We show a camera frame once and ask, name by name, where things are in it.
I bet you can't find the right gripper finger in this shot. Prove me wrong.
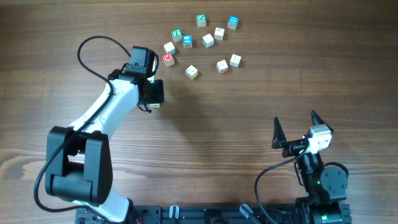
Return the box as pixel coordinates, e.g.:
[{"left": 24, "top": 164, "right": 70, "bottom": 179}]
[
  {"left": 310, "top": 110, "right": 334, "bottom": 134},
  {"left": 272, "top": 117, "right": 287, "bottom": 149}
]

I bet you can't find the red M block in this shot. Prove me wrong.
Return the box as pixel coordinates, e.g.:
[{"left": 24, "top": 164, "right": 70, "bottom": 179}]
[{"left": 162, "top": 53, "right": 175, "bottom": 67}]

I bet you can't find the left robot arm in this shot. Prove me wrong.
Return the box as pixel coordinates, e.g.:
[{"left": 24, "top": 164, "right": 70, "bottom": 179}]
[{"left": 37, "top": 46, "right": 164, "bottom": 223}]

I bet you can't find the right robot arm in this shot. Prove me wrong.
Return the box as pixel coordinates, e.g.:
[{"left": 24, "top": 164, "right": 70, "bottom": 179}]
[{"left": 272, "top": 111, "right": 352, "bottom": 224}]

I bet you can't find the white block yellow side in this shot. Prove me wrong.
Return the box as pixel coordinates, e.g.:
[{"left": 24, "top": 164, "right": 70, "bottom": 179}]
[{"left": 185, "top": 65, "right": 198, "bottom": 80}]

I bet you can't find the white block teal side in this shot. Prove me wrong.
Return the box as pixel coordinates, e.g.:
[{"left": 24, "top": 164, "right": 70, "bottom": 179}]
[{"left": 164, "top": 42, "right": 176, "bottom": 55}]

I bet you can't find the green Z block left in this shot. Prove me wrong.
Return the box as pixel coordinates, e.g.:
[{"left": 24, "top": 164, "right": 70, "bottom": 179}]
[{"left": 171, "top": 29, "right": 183, "bottom": 42}]

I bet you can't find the green z block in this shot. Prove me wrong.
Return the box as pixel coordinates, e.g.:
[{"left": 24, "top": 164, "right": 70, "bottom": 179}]
[
  {"left": 196, "top": 14, "right": 206, "bottom": 27},
  {"left": 171, "top": 29, "right": 183, "bottom": 42}
]

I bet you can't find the blue block centre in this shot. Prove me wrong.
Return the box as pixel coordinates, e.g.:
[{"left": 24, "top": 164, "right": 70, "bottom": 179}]
[{"left": 182, "top": 35, "right": 193, "bottom": 48}]

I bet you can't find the white block red Q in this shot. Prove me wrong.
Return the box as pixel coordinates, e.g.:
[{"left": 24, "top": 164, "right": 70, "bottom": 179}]
[{"left": 216, "top": 60, "right": 229, "bottom": 73}]

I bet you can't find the white block green side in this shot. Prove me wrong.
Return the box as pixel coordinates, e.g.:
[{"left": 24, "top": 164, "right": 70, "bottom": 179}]
[{"left": 202, "top": 34, "right": 214, "bottom": 48}]

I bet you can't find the green Z block far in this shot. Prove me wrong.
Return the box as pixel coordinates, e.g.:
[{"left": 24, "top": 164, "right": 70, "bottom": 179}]
[{"left": 196, "top": 14, "right": 206, "bottom": 27}]

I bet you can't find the white block blue side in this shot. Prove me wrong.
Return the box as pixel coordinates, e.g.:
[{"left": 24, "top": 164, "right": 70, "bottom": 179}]
[{"left": 229, "top": 54, "right": 241, "bottom": 68}]

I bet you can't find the white block red side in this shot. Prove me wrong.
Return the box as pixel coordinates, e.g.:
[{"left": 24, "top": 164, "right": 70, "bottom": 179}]
[{"left": 214, "top": 27, "right": 224, "bottom": 40}]

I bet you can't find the blue block far right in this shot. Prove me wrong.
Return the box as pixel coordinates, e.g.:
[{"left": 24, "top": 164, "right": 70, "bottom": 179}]
[{"left": 228, "top": 16, "right": 239, "bottom": 30}]

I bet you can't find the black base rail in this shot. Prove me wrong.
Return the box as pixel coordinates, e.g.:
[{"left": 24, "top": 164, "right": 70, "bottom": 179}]
[{"left": 74, "top": 203, "right": 353, "bottom": 224}]

